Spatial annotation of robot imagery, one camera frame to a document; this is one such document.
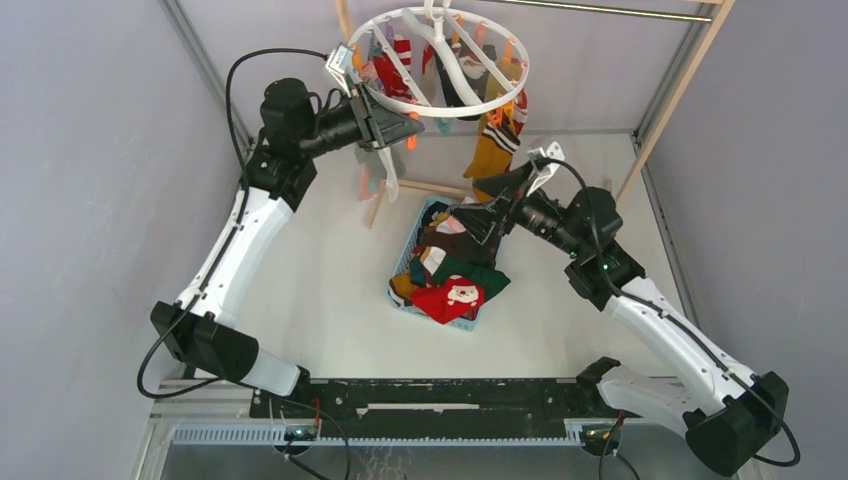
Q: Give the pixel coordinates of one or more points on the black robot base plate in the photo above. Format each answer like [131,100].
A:
[438,409]

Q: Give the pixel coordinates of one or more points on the blue plastic laundry basket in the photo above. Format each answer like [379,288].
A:
[409,275]

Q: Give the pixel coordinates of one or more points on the black patterned hanging sock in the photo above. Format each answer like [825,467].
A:
[474,72]

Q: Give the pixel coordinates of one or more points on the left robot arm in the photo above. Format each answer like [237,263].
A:
[199,327]

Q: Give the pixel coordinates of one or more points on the red white hanging sock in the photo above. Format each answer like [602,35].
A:
[390,78]

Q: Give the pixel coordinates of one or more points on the dark green sock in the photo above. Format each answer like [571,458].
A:
[440,268]

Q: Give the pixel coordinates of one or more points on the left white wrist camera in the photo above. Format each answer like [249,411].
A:
[337,66]

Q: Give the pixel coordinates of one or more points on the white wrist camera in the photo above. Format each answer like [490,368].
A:
[337,66]
[546,154]

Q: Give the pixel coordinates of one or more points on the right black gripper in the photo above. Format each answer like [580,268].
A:
[503,190]

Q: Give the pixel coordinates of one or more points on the wooden drying rack frame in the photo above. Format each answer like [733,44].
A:
[600,67]

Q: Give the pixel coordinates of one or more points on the grey beige striped sock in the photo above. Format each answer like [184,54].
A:
[371,160]

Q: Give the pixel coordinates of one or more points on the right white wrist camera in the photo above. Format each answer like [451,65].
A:
[546,154]

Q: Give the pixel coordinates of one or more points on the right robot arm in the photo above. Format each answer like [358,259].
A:
[725,412]

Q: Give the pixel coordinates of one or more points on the dark brown sock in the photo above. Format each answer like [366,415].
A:
[460,245]

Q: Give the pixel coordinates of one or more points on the pink patterned hanging sock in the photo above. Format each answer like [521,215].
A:
[369,185]

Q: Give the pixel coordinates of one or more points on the white round clip hanger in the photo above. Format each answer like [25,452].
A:
[435,61]

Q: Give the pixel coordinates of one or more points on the red santa sock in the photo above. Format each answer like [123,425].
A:
[447,302]

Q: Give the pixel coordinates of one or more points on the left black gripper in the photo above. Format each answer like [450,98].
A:
[377,125]

